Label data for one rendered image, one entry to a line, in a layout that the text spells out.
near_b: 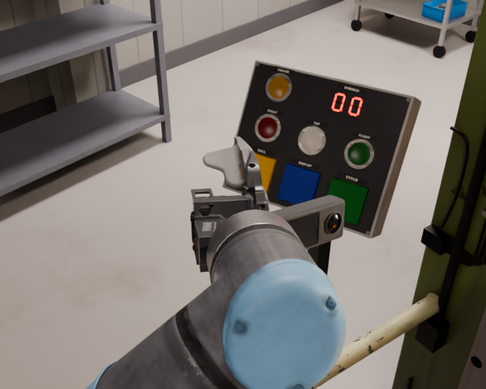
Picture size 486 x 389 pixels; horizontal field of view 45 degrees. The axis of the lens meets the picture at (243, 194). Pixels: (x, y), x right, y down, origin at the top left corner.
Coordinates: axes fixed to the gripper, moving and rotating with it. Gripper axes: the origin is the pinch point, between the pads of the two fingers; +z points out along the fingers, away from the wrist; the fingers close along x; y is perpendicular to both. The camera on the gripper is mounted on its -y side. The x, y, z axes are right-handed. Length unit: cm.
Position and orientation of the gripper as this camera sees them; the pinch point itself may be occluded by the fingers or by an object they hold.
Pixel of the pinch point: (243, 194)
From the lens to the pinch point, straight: 75.6
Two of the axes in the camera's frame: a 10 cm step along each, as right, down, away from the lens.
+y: -9.9, 0.6, -1.4
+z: -1.5, -2.7, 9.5
